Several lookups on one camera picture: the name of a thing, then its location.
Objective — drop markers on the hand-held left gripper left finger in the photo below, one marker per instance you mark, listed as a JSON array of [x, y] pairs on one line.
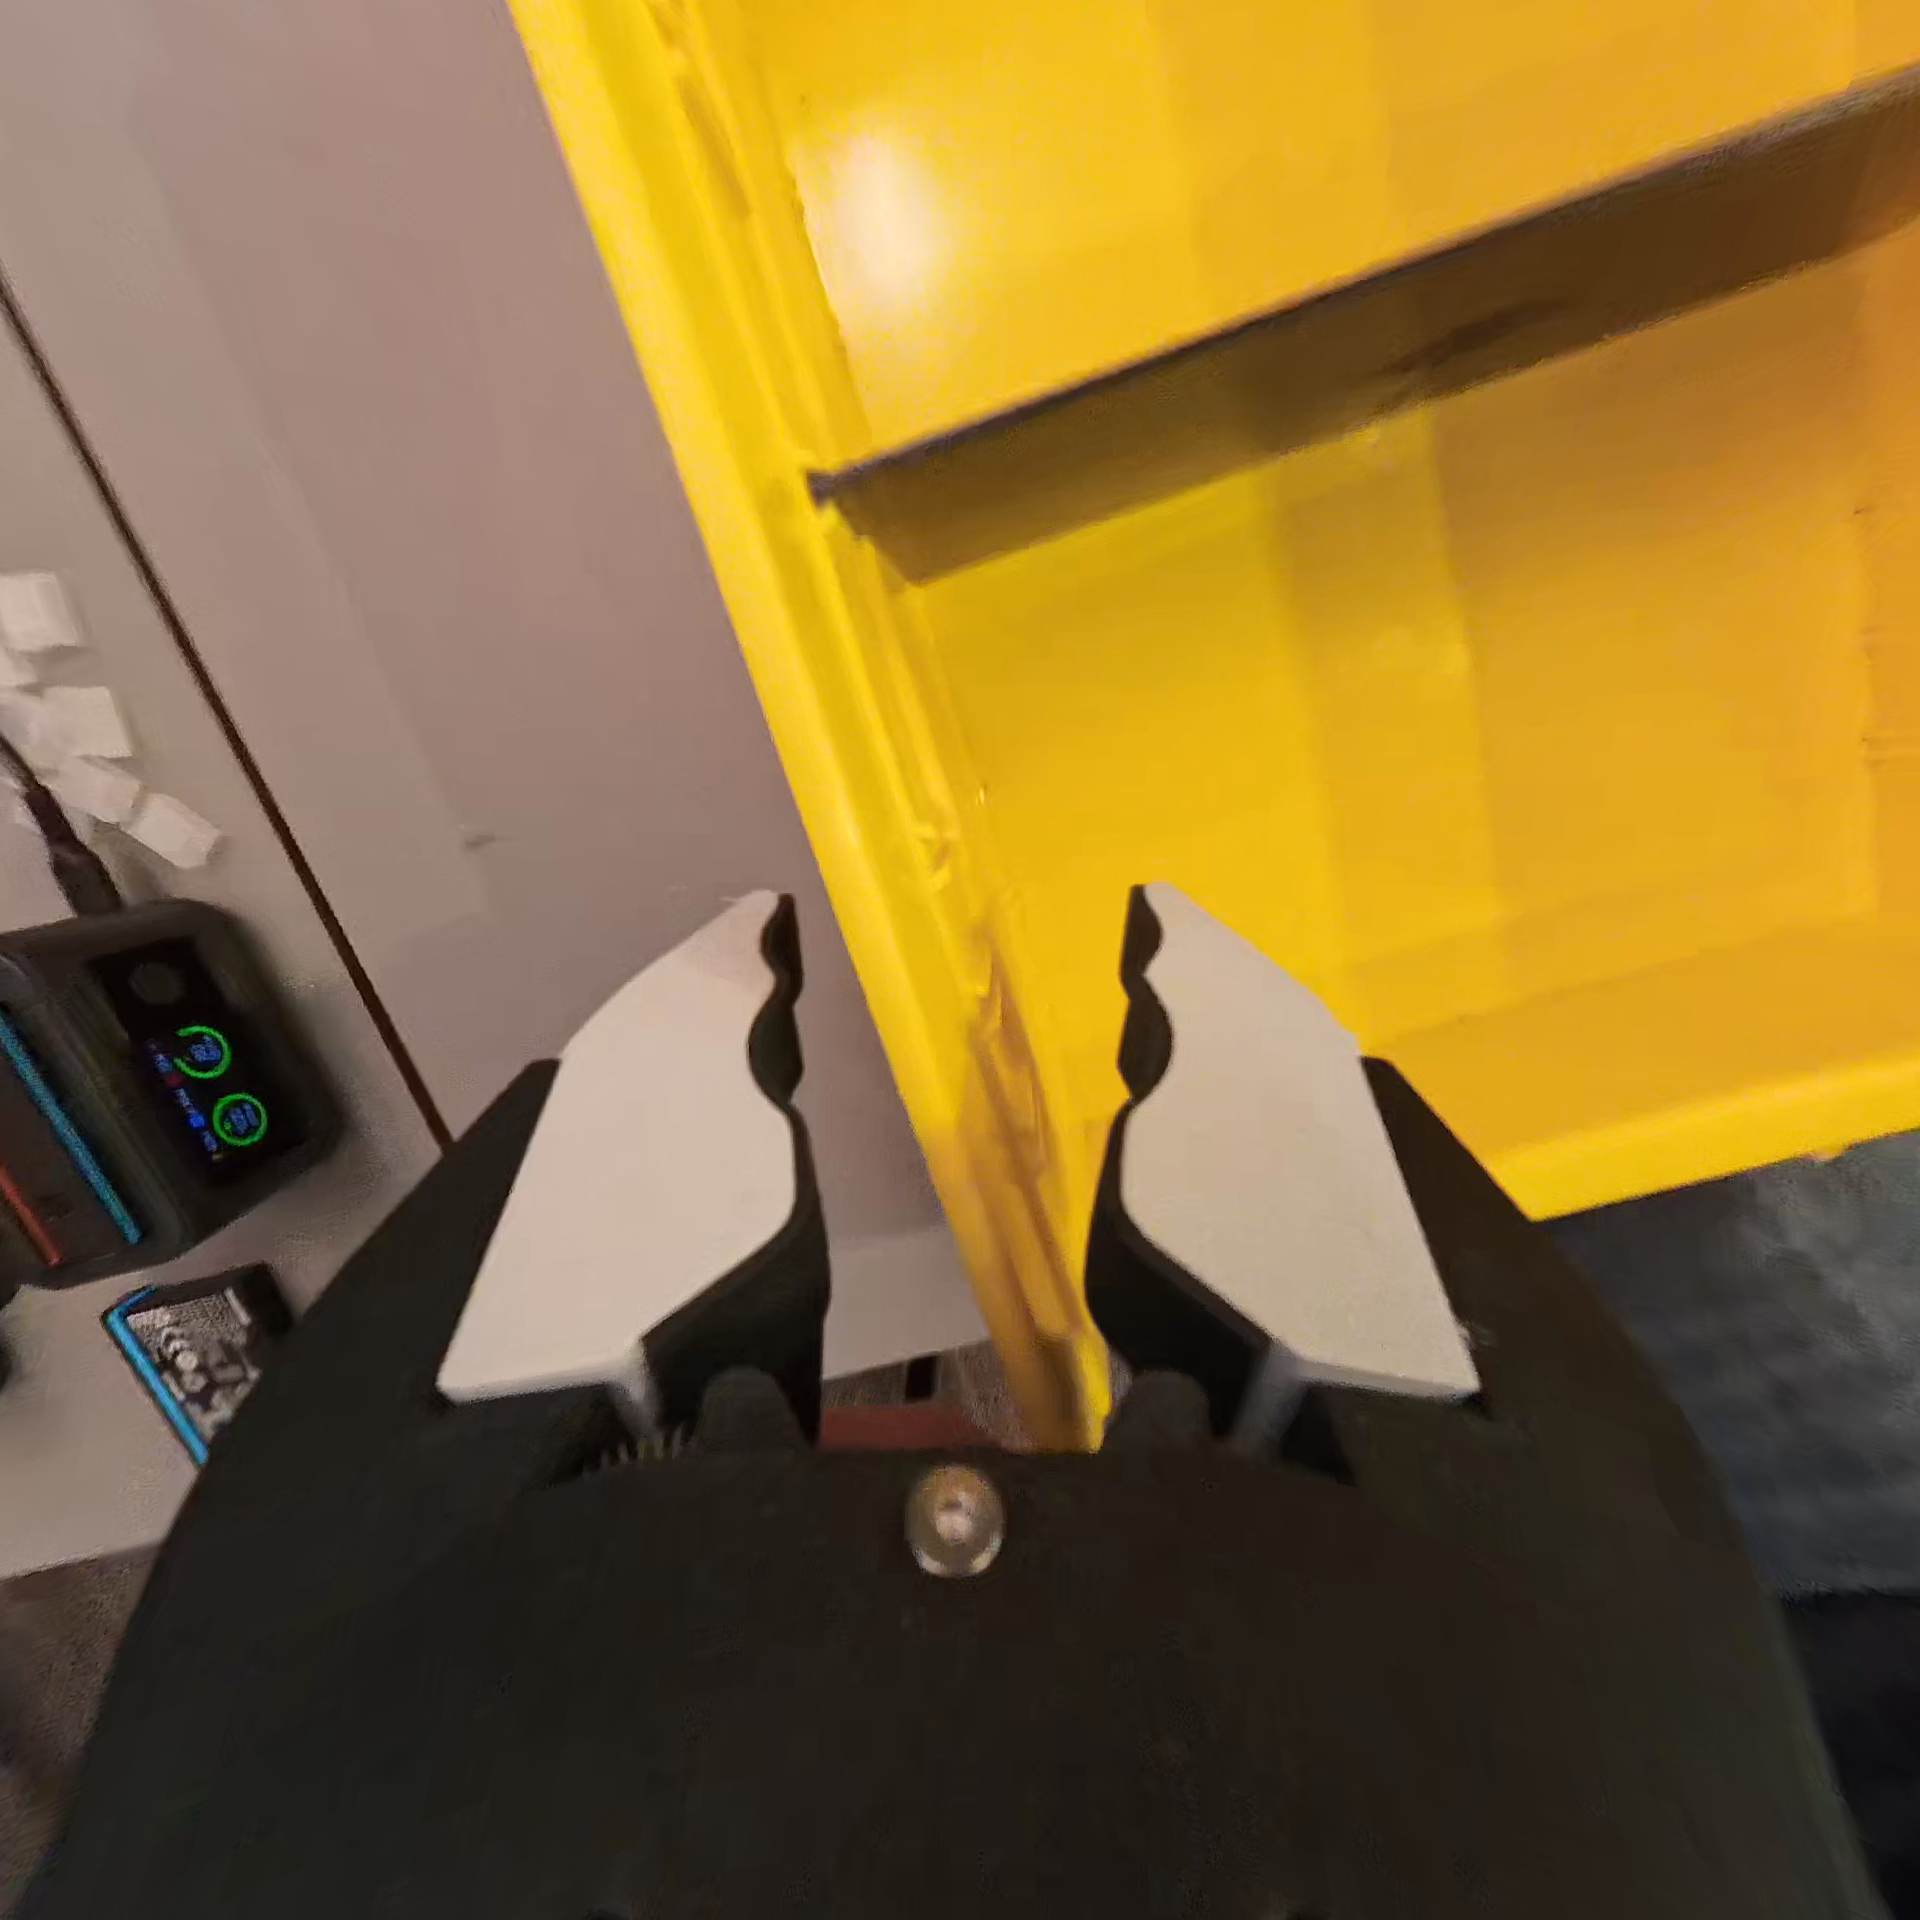
[[629, 1201]]

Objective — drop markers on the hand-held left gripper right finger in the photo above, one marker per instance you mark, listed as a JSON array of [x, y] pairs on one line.
[[1290, 1201]]

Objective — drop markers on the yellow plastic bin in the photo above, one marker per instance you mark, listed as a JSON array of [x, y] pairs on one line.
[[1501, 749]]

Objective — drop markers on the blue-edged circuit board box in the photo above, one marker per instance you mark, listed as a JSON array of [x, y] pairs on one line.
[[194, 1348]]

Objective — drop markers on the black device with display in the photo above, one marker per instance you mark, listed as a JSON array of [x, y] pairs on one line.
[[90, 1079]]

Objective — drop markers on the white paper slip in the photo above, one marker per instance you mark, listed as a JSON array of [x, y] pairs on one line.
[[177, 832], [88, 722], [101, 792], [38, 612]]

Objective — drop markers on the black bin divider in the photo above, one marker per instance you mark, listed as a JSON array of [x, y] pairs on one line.
[[1349, 359]]

